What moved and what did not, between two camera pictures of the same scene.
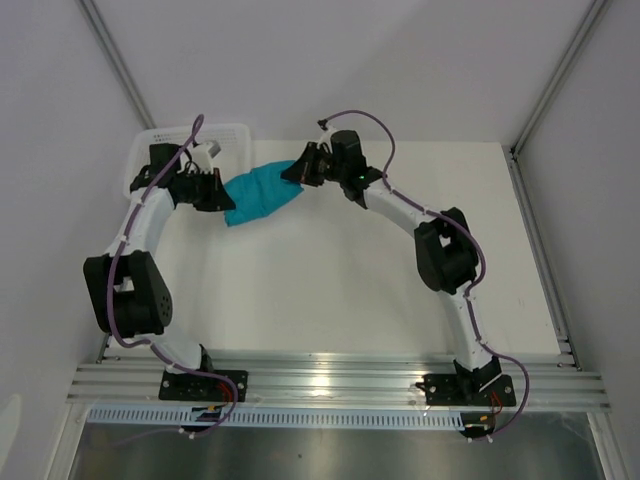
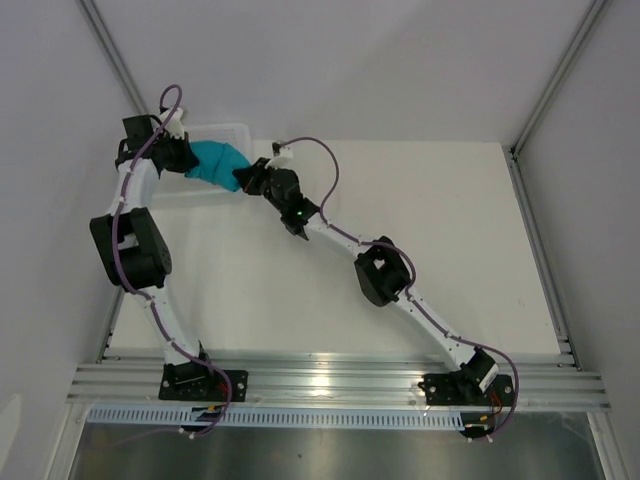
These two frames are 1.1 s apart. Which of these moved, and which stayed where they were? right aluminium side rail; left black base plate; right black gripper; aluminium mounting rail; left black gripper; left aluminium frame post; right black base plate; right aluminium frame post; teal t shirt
Moved: left black gripper; teal t shirt; right black gripper
Stayed: right black base plate; right aluminium side rail; left black base plate; aluminium mounting rail; right aluminium frame post; left aluminium frame post
